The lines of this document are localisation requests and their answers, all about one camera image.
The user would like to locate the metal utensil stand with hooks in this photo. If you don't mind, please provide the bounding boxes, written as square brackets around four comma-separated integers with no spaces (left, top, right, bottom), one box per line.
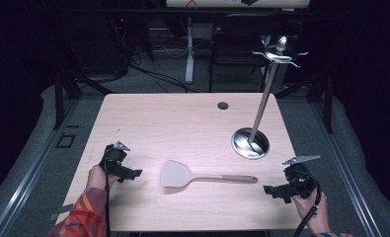
[230,35,309,161]

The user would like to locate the black metal floor stand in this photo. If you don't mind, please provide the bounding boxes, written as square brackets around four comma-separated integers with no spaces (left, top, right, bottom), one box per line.
[52,70,114,131]
[274,71,335,134]

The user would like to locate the black floor cables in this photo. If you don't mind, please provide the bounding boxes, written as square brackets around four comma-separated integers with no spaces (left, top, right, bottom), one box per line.
[128,43,210,95]

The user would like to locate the aluminium floor rail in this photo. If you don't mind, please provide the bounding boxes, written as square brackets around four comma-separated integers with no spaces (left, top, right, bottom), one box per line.
[0,98,82,237]
[309,98,385,237]

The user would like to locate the white table leg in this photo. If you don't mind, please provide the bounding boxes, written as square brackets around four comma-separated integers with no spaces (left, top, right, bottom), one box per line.
[184,16,197,85]

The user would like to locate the grey tape strip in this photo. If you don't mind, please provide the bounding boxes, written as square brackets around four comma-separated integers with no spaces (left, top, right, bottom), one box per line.
[46,202,75,222]

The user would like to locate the person's left hand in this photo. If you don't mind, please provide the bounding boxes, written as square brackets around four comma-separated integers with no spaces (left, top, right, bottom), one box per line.
[86,164,121,193]

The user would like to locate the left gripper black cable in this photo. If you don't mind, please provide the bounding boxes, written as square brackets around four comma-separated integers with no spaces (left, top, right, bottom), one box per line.
[103,154,113,237]

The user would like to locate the black chair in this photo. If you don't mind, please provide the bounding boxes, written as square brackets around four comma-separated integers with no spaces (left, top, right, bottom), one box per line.
[207,13,284,94]

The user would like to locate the grey spatula with wooden handle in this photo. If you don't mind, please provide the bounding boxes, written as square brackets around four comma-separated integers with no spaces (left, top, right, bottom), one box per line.
[160,159,259,189]

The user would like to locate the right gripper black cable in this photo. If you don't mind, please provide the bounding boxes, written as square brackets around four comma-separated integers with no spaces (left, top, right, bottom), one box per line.
[292,169,324,237]

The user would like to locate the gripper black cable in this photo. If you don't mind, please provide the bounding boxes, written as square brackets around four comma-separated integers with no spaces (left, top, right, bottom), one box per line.
[103,154,113,237]
[292,169,324,237]

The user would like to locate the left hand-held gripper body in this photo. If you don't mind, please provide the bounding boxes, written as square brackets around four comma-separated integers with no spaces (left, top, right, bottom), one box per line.
[98,140,135,181]

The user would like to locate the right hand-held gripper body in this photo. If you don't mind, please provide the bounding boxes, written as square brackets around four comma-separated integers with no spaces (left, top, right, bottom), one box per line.
[281,154,322,199]

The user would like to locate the person's right hand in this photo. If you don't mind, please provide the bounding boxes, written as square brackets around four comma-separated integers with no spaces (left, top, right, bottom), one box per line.
[290,188,332,235]

